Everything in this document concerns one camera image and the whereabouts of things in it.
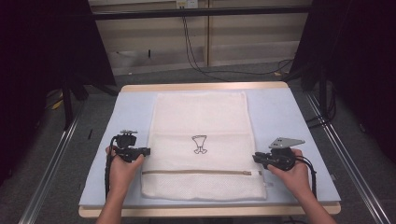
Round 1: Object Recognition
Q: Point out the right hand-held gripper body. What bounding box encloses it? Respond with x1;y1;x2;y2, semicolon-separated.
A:
268;136;306;172

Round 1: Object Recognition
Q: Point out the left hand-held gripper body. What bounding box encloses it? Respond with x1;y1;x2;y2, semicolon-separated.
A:
113;129;139;163

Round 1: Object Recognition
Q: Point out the black wall cable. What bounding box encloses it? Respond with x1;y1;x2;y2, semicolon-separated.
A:
183;16;294;77
181;16;294;82

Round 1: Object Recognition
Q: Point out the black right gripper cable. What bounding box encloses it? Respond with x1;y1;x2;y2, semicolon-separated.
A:
295;155;318;200

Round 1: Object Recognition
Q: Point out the person's right hand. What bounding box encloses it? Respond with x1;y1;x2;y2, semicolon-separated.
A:
267;148;312;195

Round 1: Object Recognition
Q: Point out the black metal stand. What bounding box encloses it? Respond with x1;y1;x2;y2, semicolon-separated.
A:
60;74;92;131
300;63;337;125

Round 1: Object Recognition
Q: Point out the person's left hand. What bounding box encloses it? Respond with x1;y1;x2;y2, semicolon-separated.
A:
106;146;146;196

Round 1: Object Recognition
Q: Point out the white mesh laundry bag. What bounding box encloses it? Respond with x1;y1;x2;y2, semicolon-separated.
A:
139;91;269;201

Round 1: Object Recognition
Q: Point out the metal floor rail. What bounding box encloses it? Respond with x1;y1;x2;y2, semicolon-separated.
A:
304;91;392;224
18;104;86;224

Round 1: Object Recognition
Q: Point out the black horizontal bar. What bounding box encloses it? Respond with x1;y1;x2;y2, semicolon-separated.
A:
92;5;313;21

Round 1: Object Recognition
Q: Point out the light blue mat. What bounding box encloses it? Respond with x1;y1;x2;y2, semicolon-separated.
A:
78;88;342;208

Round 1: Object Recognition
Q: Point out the black curtain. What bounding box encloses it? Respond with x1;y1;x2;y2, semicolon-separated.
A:
289;0;396;164
0;0;117;188

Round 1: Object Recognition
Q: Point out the yellow tape piece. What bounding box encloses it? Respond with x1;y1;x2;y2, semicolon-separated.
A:
50;98;65;111

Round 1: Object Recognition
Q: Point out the wooden table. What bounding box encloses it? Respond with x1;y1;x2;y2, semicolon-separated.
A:
78;81;342;218

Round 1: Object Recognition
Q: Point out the white wall socket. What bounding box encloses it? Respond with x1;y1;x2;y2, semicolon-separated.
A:
176;0;200;9

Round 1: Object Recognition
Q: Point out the black floor cable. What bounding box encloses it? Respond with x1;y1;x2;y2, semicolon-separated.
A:
304;90;338;130

